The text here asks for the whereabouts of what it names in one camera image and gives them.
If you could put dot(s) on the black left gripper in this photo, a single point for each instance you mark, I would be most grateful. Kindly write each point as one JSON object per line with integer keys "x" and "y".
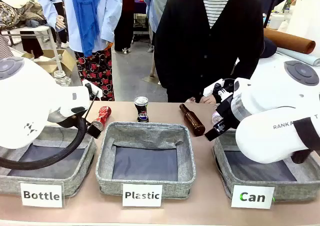
{"x": 67, "y": 122}

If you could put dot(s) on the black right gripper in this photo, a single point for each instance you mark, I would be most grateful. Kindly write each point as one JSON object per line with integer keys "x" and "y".
{"x": 228, "y": 113}

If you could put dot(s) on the small pink-labelled plastic bottle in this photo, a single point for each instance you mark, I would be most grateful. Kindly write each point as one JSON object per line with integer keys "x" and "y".
{"x": 216, "y": 117}

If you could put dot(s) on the brown glass bottle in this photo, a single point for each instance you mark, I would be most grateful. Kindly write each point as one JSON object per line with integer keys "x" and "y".
{"x": 193, "y": 122}

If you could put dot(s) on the dark blue Pepsi can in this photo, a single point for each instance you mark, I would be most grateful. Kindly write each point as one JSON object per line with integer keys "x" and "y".
{"x": 142, "y": 111}

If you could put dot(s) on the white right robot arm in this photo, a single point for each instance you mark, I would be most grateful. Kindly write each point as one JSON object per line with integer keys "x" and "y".
{"x": 275, "y": 98}

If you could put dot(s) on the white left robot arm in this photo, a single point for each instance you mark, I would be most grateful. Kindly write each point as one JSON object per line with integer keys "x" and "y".
{"x": 25, "y": 98}

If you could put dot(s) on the crushed red soda can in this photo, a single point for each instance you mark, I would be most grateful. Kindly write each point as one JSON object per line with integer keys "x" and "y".
{"x": 103, "y": 113}

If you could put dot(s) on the grey basket labelled Bottle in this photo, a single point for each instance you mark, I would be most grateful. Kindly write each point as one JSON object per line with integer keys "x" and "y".
{"x": 82, "y": 158}

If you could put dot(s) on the grey basket labelled Plastic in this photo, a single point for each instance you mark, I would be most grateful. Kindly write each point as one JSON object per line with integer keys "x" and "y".
{"x": 185, "y": 156}

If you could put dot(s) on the grey basket labelled Can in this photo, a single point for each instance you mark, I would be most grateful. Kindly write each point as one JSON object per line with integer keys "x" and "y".
{"x": 250, "y": 186}

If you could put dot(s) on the white Can label card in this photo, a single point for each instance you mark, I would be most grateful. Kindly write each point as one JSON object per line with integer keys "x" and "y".
{"x": 252, "y": 197}

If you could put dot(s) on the person's left hand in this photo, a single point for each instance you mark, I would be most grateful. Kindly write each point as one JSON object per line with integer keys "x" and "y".
{"x": 207, "y": 100}

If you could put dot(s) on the person's right hand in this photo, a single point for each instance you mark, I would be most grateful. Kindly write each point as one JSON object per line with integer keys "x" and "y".
{"x": 191, "y": 100}

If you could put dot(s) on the cardboard box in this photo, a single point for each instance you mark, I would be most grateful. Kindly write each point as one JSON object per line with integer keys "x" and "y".
{"x": 66, "y": 61}

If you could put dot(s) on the white Plastic label card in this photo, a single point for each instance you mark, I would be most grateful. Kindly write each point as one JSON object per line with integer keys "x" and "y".
{"x": 142, "y": 195}

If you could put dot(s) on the white Bottle label card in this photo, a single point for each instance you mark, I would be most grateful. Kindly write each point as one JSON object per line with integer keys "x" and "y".
{"x": 41, "y": 195}

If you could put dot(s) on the person in black cardigan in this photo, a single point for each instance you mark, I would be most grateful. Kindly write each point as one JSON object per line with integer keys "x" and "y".
{"x": 195, "y": 48}

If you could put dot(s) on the white side table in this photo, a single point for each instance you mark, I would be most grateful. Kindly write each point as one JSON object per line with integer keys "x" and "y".
{"x": 278, "y": 56}

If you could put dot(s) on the dark navy cap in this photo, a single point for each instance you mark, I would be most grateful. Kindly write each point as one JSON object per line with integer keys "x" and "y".
{"x": 267, "y": 48}

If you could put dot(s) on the blue scarf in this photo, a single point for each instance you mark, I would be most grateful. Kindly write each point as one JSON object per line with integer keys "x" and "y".
{"x": 86, "y": 23}

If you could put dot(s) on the pale blue rolled sheet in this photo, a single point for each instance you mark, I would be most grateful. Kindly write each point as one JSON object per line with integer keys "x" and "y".
{"x": 300, "y": 57}

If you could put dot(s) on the white table with clothes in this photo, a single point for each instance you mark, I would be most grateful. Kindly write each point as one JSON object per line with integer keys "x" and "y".
{"x": 32, "y": 29}

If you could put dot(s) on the brown rolled sheet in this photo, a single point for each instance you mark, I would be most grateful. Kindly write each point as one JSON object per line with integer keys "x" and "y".
{"x": 290, "y": 39}

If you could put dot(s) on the white bucket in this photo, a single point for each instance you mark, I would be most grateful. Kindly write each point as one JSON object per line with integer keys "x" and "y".
{"x": 277, "y": 21}

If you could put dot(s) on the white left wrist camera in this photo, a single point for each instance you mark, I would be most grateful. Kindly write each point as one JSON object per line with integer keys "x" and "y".
{"x": 93, "y": 88}

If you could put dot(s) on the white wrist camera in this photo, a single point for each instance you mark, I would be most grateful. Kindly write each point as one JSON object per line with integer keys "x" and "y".
{"x": 215, "y": 87}
{"x": 93, "y": 88}

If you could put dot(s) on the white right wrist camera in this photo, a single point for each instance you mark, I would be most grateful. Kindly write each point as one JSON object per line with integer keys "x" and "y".
{"x": 215, "y": 87}

